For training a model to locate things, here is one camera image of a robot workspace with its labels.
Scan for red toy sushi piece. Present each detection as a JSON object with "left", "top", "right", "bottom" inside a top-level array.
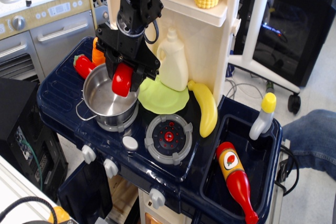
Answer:
[{"left": 112, "top": 63, "right": 133, "bottom": 98}]

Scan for navy toy kitchen counter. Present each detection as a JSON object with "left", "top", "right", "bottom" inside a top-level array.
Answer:
[{"left": 37, "top": 37, "right": 282, "bottom": 223}]

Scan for black braided cable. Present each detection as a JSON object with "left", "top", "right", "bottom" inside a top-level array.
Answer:
[{"left": 0, "top": 196, "right": 59, "bottom": 224}]

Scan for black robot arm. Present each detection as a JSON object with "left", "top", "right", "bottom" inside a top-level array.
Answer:
[{"left": 96, "top": 0, "right": 163, "bottom": 97}]

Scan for red toy ketchup bottle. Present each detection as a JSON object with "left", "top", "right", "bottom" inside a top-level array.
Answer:
[{"left": 216, "top": 142, "right": 259, "bottom": 223}]

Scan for cream toy detergent bottle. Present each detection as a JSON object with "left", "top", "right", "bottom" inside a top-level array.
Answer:
[{"left": 156, "top": 27, "right": 188, "bottom": 92}]

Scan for grey stove knob left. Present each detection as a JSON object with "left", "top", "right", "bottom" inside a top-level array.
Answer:
[{"left": 81, "top": 145, "right": 97, "bottom": 164}]

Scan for orange toy carrot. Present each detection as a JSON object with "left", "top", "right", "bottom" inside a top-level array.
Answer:
[{"left": 92, "top": 37, "right": 106, "bottom": 66}]

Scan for green toy plate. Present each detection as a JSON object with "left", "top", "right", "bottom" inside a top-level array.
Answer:
[{"left": 138, "top": 75, "right": 190, "bottom": 114}]

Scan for wooden toy kitchen background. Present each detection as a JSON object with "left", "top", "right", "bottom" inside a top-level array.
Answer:
[{"left": 1, "top": 0, "right": 108, "bottom": 82}]

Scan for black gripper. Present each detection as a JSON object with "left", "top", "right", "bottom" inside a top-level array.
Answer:
[{"left": 96, "top": 24, "right": 160, "bottom": 92}]

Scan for grey stove knob middle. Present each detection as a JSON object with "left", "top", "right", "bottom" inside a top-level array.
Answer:
[{"left": 103, "top": 159, "right": 119, "bottom": 178}]

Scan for black computer case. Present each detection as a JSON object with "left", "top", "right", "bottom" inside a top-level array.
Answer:
[{"left": 1, "top": 78, "right": 68, "bottom": 201}]

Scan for grey toy burner right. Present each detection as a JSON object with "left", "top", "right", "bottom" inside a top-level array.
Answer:
[{"left": 144, "top": 114, "right": 193, "bottom": 166}]

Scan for grey toy faucet yellow cap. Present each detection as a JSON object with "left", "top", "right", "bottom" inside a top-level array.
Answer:
[{"left": 249, "top": 92, "right": 277, "bottom": 140}]

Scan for grey round button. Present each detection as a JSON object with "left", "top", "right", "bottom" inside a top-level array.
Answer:
[{"left": 122, "top": 136, "right": 139, "bottom": 152}]

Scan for grey stove knob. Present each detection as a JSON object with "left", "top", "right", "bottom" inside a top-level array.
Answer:
[
  {"left": 149, "top": 188, "right": 166, "bottom": 210},
  {"left": 103, "top": 159, "right": 119, "bottom": 178},
  {"left": 81, "top": 145, "right": 97, "bottom": 164}
]

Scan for stainless steel pot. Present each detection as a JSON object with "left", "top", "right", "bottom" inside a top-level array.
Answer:
[{"left": 76, "top": 64, "right": 139, "bottom": 125}]

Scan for grey stove knob right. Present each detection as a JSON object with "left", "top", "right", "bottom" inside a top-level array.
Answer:
[{"left": 149, "top": 188, "right": 166, "bottom": 210}]

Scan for grey toy burner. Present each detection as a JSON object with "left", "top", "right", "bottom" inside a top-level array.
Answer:
[
  {"left": 97, "top": 103, "right": 139, "bottom": 133},
  {"left": 144, "top": 114, "right": 193, "bottom": 166}
]

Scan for person leg blue jeans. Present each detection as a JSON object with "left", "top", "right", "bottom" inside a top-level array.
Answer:
[{"left": 282, "top": 109, "right": 335, "bottom": 179}]

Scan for cream toy kitchen shelf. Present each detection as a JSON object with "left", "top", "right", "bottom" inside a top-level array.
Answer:
[{"left": 101, "top": 0, "right": 245, "bottom": 104}]

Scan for red toy pepper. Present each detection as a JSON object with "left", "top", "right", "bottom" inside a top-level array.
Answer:
[{"left": 73, "top": 54, "right": 96, "bottom": 79}]

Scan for yellow toy banana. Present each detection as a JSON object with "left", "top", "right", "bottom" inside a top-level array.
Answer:
[{"left": 187, "top": 80, "right": 218, "bottom": 138}]

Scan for grey toy burner left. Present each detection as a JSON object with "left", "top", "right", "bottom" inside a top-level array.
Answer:
[{"left": 97, "top": 103, "right": 139, "bottom": 133}]

